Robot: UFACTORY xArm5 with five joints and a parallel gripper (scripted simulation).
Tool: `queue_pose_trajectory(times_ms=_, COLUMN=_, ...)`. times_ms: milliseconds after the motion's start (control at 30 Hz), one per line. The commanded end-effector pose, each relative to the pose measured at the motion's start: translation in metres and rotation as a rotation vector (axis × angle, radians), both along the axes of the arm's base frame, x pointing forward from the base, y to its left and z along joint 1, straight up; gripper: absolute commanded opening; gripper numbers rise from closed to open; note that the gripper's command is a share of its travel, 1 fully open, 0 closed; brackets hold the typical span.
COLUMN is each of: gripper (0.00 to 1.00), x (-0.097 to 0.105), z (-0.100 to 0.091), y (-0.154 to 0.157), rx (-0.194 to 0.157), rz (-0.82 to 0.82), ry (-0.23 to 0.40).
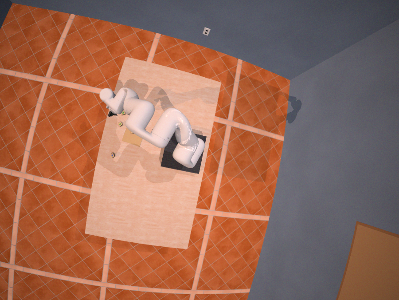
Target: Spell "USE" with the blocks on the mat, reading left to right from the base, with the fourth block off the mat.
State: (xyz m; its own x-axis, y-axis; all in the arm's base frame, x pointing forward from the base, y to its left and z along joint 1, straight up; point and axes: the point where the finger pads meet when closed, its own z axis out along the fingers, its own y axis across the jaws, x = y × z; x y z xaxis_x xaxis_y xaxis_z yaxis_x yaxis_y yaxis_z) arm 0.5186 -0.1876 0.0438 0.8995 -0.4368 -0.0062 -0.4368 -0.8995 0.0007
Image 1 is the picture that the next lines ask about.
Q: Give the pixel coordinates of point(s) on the tan flat mat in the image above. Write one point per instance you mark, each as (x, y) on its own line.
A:
(131, 138)

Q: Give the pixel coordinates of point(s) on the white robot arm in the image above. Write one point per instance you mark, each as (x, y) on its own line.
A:
(189, 147)

